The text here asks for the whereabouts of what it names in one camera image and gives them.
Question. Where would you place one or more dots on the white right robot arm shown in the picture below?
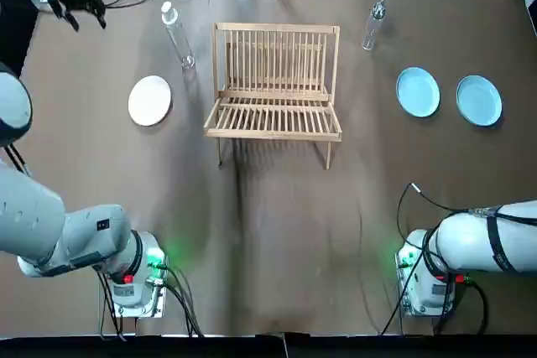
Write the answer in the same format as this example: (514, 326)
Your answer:
(461, 245)

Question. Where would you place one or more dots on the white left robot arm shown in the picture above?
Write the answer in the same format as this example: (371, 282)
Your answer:
(38, 215)

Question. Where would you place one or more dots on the wooden slatted dish rack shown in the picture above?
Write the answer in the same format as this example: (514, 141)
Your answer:
(272, 136)

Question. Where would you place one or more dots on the blue round plate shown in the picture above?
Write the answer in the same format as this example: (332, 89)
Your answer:
(418, 91)
(479, 101)

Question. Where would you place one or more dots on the clear bottle white cap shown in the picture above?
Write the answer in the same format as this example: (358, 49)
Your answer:
(178, 37)

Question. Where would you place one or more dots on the pale round plate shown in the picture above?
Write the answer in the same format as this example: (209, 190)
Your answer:
(149, 100)

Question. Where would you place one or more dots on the clear bottle silver cap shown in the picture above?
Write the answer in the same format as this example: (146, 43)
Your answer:
(372, 27)

